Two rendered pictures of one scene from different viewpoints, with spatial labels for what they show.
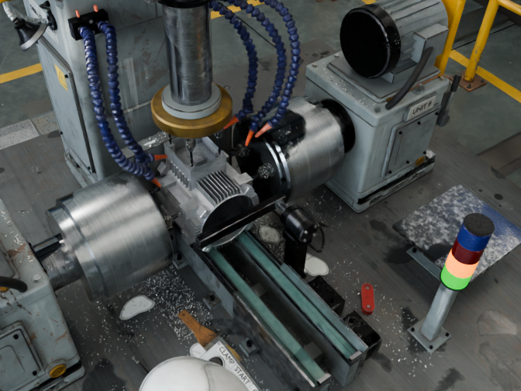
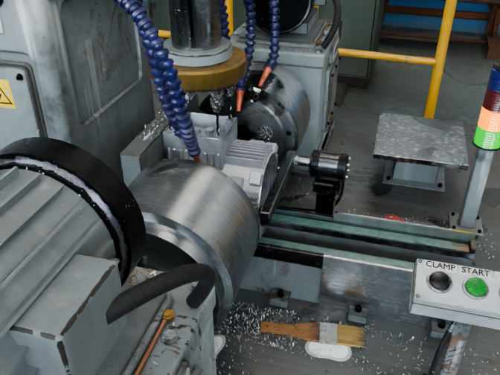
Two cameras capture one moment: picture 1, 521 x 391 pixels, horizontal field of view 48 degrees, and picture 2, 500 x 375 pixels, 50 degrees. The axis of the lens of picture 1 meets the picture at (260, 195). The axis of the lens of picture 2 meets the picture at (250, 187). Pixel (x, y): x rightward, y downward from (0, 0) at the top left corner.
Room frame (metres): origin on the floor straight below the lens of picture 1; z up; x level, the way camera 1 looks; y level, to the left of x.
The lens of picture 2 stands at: (0.21, 0.64, 1.61)
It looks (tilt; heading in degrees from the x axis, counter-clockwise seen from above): 32 degrees down; 324
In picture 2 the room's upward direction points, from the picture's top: straight up
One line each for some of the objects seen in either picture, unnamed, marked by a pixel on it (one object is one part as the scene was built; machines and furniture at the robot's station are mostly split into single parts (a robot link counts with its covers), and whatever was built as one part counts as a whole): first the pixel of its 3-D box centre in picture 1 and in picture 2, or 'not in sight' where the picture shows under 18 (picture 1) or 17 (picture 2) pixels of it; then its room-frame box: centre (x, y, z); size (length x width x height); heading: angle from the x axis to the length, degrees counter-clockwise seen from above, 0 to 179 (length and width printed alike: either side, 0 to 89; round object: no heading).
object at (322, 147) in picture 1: (295, 146); (257, 116); (1.19, -0.09, 1.04); 0.41 x 0.25 x 0.25; 129
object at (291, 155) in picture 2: (242, 220); (280, 184); (0.94, 0.04, 1.01); 0.26 x 0.04 x 0.03; 129
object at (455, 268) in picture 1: (462, 260); (494, 117); (0.78, -0.44, 1.10); 0.06 x 0.06 x 0.04
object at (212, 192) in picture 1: (205, 196); (222, 183); (1.01, 0.14, 1.02); 0.20 x 0.19 x 0.19; 39
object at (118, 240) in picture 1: (91, 245); (161, 268); (0.82, 0.38, 1.04); 0.37 x 0.25 x 0.25; 129
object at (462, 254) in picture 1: (468, 247); (498, 98); (0.78, -0.44, 1.14); 0.06 x 0.06 x 0.04
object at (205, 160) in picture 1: (194, 160); (202, 140); (1.04, 0.16, 1.11); 0.12 x 0.11 x 0.07; 39
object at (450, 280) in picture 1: (457, 273); (489, 135); (0.78, -0.44, 1.05); 0.06 x 0.06 x 0.04
